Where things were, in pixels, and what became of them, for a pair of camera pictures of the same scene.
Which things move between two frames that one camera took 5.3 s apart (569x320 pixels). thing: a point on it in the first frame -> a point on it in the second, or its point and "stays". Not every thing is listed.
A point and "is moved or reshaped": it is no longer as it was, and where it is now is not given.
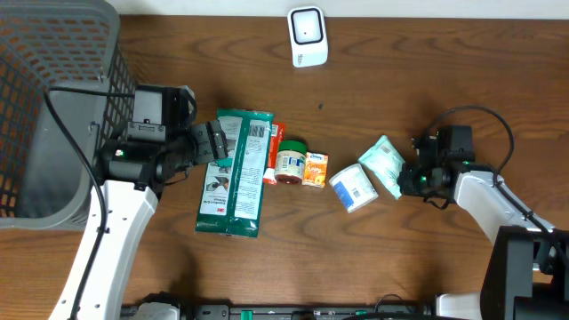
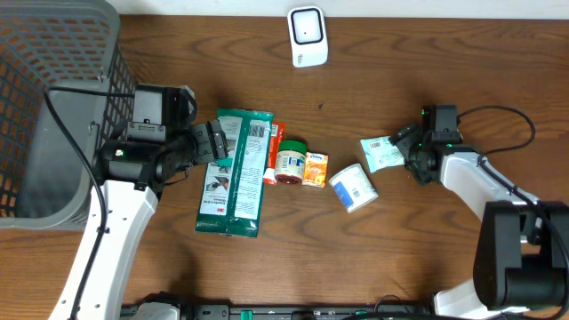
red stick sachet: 276,134 stays
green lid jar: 291,162 stays
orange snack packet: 316,170 stays
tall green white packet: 231,195 stays
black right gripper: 406,180 -> 404,139
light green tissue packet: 385,161 is moved or reshaped
